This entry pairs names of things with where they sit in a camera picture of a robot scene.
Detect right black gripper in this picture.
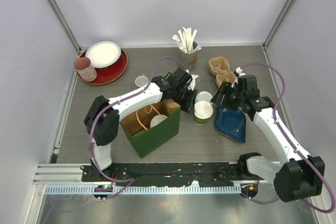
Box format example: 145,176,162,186
211,81,245,111

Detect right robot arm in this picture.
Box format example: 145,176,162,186
211,75,325,202

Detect white paper plate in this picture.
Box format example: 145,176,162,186
86,41,121,69

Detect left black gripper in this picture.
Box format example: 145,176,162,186
172,86,197,115

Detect white wrapped straws bundle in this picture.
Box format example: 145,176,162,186
172,27,202,55

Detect grey straw holder cup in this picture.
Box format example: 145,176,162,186
177,49,198,72

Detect white cup lid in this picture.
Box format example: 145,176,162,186
150,114,167,128
194,101,213,119

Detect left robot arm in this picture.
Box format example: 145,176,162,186
84,68,199,183

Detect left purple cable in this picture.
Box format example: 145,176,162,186
88,56,188,206

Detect stack of white lids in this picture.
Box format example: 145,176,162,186
195,91,213,103

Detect blue leaf-shaped dish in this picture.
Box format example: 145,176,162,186
214,106,246,144

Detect green paper bag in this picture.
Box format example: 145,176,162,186
120,100,181,158

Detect cardboard cup carrier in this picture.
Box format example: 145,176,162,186
208,57,236,88

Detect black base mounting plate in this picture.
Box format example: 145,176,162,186
81,161,269,188

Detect floral pink tumbler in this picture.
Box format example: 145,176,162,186
74,57,97,82

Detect purple cable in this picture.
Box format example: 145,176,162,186
88,56,188,206
236,62,336,214

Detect red round tray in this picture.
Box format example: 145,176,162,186
76,49,128,86

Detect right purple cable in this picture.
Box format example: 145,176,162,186
236,62,336,214

